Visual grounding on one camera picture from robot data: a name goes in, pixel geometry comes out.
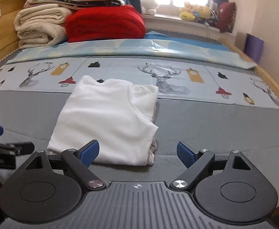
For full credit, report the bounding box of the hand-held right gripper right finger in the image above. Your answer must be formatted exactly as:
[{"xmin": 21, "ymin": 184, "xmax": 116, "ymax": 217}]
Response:
[{"xmin": 170, "ymin": 141, "xmax": 252, "ymax": 192}]

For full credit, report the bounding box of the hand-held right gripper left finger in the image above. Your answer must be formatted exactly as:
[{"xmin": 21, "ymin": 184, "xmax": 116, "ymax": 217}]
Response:
[{"xmin": 25, "ymin": 139, "xmax": 106, "ymax": 191}]

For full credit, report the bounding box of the white shirt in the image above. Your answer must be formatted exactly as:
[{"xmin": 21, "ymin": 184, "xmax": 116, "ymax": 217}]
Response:
[{"xmin": 47, "ymin": 75, "xmax": 159, "ymax": 166}]

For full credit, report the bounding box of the printed deer bed sheet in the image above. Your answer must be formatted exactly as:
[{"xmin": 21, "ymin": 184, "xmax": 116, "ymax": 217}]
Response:
[{"xmin": 0, "ymin": 57, "xmax": 279, "ymax": 110}]

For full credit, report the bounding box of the light blue patterned sheet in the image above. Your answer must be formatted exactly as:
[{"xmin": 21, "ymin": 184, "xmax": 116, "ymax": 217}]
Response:
[{"xmin": 6, "ymin": 38, "xmax": 258, "ymax": 69}]

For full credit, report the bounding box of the cream folded blanket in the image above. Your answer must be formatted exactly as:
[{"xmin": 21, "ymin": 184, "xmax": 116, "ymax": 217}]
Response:
[{"xmin": 13, "ymin": 6, "xmax": 71, "ymax": 49}]

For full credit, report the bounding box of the plain blue sheet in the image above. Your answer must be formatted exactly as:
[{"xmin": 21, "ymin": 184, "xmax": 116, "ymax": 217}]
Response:
[{"xmin": 144, "ymin": 31, "xmax": 232, "ymax": 52}]

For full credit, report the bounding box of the purple bin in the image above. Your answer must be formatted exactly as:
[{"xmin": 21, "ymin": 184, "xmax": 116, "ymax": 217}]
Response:
[{"xmin": 244, "ymin": 33, "xmax": 264, "ymax": 64}]

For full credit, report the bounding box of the red folded blanket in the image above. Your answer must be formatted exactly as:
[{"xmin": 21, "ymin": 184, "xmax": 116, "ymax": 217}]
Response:
[{"xmin": 65, "ymin": 5, "xmax": 147, "ymax": 44}]

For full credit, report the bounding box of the white window sill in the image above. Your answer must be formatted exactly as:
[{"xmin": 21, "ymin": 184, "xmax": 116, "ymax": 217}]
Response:
[{"xmin": 144, "ymin": 14, "xmax": 235, "ymax": 40}]

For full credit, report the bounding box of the dark red cushion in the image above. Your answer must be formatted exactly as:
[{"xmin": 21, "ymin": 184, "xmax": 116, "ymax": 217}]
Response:
[{"xmin": 216, "ymin": 2, "xmax": 237, "ymax": 32}]

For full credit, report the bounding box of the yellow plush doll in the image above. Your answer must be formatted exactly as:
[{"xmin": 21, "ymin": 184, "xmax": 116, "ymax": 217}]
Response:
[{"xmin": 193, "ymin": 5, "xmax": 219, "ymax": 27}]

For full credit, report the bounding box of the white plush toy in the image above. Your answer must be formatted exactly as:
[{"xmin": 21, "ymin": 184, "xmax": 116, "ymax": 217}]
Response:
[{"xmin": 141, "ymin": 0, "xmax": 159, "ymax": 15}]

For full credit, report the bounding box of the wooden bed frame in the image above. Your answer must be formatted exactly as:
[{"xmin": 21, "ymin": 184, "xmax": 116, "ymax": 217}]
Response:
[{"xmin": 0, "ymin": 0, "xmax": 279, "ymax": 117}]

